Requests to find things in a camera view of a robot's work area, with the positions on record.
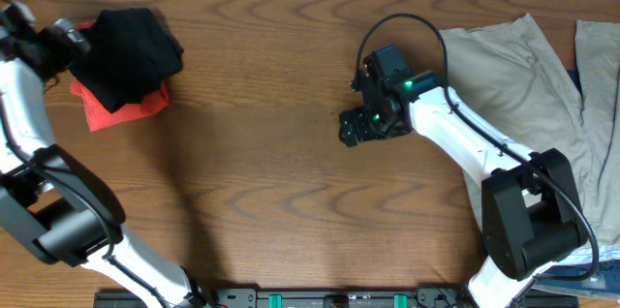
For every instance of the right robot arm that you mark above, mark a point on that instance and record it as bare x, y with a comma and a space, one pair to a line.
438, 114

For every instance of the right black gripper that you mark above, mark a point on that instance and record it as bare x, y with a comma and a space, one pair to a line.
353, 127

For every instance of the khaki trousers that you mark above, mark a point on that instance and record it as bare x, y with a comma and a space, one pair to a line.
510, 75

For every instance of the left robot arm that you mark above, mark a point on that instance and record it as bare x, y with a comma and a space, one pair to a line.
52, 204

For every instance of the black t-shirt with logo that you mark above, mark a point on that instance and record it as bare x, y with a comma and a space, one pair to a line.
131, 53

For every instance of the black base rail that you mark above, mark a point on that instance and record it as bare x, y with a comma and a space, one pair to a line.
423, 298

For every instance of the folded red t-shirt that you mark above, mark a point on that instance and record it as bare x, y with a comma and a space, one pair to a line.
98, 118

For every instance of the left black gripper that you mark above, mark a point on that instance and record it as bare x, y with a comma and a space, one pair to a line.
68, 41

